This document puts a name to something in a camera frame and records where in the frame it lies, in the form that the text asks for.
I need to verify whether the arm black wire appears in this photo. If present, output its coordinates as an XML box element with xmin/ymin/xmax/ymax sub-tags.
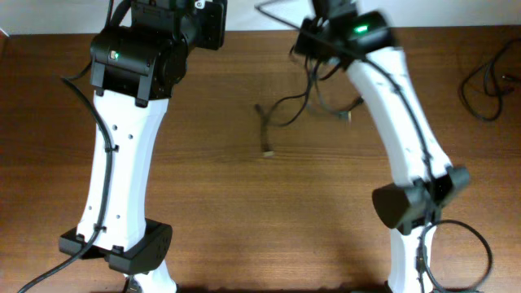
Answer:
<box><xmin>15</xmin><ymin>0</ymin><xmax>119</xmax><ymax>293</ymax></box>
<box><xmin>254</xmin><ymin>0</ymin><xmax>494</xmax><ymax>293</ymax></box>

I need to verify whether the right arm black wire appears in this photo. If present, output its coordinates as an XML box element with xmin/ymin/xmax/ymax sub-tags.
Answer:
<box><xmin>254</xmin><ymin>0</ymin><xmax>494</xmax><ymax>293</ymax></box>

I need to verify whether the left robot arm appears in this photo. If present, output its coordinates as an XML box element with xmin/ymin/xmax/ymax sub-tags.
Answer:
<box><xmin>59</xmin><ymin>1</ymin><xmax>227</xmax><ymax>292</ymax></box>

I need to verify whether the black USB cable three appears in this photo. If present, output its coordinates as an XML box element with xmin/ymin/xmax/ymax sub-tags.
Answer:
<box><xmin>254</xmin><ymin>60</ymin><xmax>317</xmax><ymax>159</ymax></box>

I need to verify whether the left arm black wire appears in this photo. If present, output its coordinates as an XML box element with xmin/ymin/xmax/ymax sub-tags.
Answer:
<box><xmin>15</xmin><ymin>0</ymin><xmax>119</xmax><ymax>293</ymax></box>

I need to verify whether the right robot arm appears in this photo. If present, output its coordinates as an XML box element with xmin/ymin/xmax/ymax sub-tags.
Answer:
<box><xmin>296</xmin><ymin>1</ymin><xmax>470</xmax><ymax>292</ymax></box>

